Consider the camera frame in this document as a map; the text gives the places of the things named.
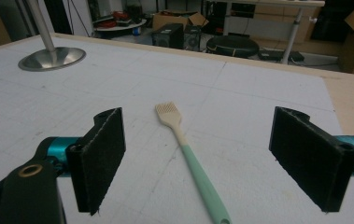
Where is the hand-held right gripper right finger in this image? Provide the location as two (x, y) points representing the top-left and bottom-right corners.
(268, 106), (354, 213)

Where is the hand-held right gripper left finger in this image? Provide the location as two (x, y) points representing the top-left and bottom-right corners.
(65, 106), (127, 217)

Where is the white grid mat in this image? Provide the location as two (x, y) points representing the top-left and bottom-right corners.
(0, 35), (354, 224)

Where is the black flat device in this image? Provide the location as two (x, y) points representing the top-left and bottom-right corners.
(258, 49), (305, 63)

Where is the round white table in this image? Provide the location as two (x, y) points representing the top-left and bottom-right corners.
(93, 18), (148, 33)

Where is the black round stool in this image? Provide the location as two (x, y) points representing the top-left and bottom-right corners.
(205, 35), (261, 59)

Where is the black computer tower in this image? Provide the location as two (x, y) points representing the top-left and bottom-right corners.
(183, 25), (210, 52)
(151, 22), (185, 49)

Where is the small open cardboard box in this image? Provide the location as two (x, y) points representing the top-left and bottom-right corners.
(151, 10), (210, 31)

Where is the white frame desk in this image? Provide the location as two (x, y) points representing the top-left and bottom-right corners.
(205, 0), (326, 65)

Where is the red cable bundle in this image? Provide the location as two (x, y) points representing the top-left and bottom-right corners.
(98, 10), (132, 28)

